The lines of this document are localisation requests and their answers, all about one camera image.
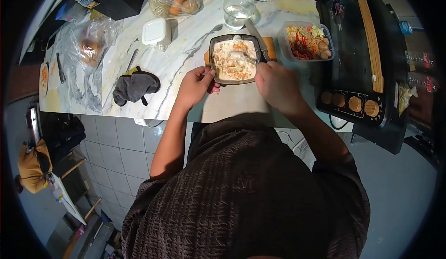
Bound person's right hand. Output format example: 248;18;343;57
255;61;308;116

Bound person's left hand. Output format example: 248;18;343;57
174;66;221;112

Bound person's left thumb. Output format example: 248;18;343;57
191;66;216;79

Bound person's right fingers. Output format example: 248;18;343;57
255;62;280;87

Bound black square pan with food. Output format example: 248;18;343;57
209;34;262;85

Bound metal knife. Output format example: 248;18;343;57
246;19;271;63

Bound wooden trivet board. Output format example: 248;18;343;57
204;37;278;66

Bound plastic tub of vegetables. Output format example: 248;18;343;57
277;21;335;62

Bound small white lidded container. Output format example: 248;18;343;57
142;17;172;49

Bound clear drinking glass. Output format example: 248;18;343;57
223;0;257;32

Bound grey oven mitt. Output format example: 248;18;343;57
112;66;162;107

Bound metal spoon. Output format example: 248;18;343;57
125;49;139;73

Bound person's body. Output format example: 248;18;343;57
121;113;371;259

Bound clear bag with bread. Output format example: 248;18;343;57
55;16;120;72

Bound black pen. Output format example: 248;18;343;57
56;52;66;84

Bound small bag of noodles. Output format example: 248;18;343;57
398;82;419;117

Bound black bag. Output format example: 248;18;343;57
41;114;86;166

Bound clear bottle red label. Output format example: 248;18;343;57
405;50;435;68
407;72;438;93

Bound plate with food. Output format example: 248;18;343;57
39;62;50;98

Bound yellow cloth bag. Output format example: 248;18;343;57
17;138;53;194

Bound black electric grill wooden handle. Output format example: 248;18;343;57
315;0;409;128

